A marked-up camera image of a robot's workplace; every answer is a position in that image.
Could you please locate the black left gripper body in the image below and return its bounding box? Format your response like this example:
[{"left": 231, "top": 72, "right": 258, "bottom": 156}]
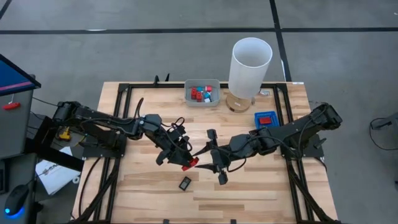
[{"left": 160, "top": 129, "right": 187, "bottom": 159}]

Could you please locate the light grey storage bin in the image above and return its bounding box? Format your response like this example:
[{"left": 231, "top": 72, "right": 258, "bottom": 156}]
[{"left": 183, "top": 78, "right": 222, "bottom": 108}]

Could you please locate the black table frame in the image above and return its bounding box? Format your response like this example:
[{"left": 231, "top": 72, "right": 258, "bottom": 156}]
[{"left": 71, "top": 81, "right": 340, "bottom": 224}]

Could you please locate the grey equipment cart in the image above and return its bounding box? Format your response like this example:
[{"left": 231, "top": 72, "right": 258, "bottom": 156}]
[{"left": 0, "top": 86, "right": 35, "bottom": 160}]

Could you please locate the monitor with blue screen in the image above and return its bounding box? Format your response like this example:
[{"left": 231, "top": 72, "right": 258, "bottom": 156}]
[{"left": 0, "top": 54, "right": 42, "bottom": 95}]

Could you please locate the black computer mouse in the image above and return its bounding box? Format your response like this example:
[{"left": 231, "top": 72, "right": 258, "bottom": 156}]
[{"left": 3, "top": 184, "right": 30, "bottom": 218}]

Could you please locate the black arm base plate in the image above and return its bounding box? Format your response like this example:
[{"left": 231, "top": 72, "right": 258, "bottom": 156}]
[
  {"left": 81, "top": 133, "right": 128, "bottom": 158},
  {"left": 281, "top": 134, "right": 325, "bottom": 158}
]

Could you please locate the white paper sheet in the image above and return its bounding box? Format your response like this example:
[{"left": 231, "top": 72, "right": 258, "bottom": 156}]
[{"left": 34, "top": 146, "right": 83, "bottom": 196}]

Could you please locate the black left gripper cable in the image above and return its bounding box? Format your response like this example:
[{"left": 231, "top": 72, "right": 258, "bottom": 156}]
[{"left": 169, "top": 116, "right": 188, "bottom": 134}]

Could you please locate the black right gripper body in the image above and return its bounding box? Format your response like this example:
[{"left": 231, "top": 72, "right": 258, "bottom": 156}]
[{"left": 214, "top": 135, "right": 262, "bottom": 170}]

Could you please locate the blue plastic basket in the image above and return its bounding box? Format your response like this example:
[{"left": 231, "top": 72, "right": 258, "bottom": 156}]
[{"left": 254, "top": 110, "right": 281, "bottom": 130}]

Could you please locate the large black flat box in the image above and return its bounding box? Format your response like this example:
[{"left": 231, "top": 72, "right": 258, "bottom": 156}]
[{"left": 178, "top": 175, "right": 193, "bottom": 192}]

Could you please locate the table lamp white shade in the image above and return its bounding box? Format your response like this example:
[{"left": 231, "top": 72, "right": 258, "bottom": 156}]
[{"left": 225, "top": 37, "right": 274, "bottom": 113}]

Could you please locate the yellow tool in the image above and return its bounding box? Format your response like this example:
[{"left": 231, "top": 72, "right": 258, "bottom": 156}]
[{"left": 58, "top": 126, "right": 73, "bottom": 142}]

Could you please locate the red handle tool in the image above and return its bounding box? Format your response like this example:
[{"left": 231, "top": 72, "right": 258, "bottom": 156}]
[{"left": 2, "top": 101, "right": 21, "bottom": 111}]

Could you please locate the black floor cable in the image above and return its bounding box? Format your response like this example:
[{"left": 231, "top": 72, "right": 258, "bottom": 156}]
[{"left": 369, "top": 111, "right": 398, "bottom": 152}]

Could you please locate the red box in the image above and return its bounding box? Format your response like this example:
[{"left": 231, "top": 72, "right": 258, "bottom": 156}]
[{"left": 181, "top": 156, "right": 200, "bottom": 172}]

